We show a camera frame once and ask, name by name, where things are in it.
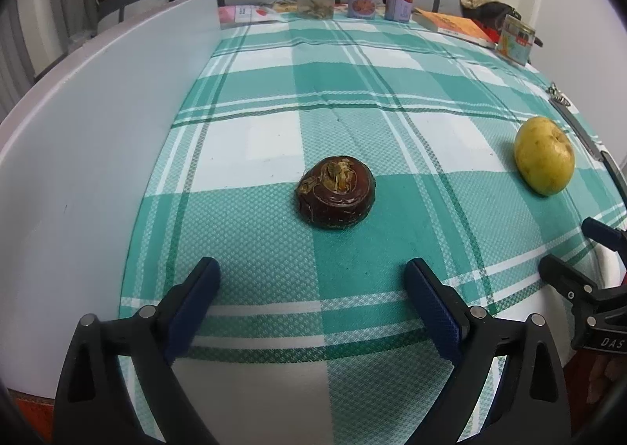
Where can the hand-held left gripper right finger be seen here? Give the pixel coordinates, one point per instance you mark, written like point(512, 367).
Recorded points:
point(433, 313)

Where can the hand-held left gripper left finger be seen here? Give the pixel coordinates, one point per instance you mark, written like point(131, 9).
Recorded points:
point(193, 313)

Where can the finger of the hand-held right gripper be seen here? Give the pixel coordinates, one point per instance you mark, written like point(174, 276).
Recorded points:
point(570, 283)
point(605, 235)

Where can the yellow pear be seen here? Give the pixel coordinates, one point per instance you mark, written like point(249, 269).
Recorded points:
point(543, 156)

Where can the large dark water chestnut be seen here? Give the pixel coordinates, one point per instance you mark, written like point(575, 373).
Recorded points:
point(335, 193)

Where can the person's right hand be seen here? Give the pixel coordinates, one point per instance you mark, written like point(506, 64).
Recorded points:
point(600, 376)

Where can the white board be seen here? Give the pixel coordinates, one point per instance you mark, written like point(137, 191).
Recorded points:
point(73, 180)

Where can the red cloth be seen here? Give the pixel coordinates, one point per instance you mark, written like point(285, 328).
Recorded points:
point(29, 413)

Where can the clear plastic labelled box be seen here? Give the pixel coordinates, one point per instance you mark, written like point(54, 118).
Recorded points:
point(515, 39)

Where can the green checked tablecloth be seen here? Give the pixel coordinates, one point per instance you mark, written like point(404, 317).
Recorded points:
point(343, 82)

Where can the dark bag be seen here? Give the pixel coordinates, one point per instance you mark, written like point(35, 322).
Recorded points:
point(490, 11)

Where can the orange book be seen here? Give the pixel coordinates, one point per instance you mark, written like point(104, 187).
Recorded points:
point(458, 28)

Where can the pink printed papers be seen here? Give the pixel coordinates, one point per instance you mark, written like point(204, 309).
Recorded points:
point(245, 14)

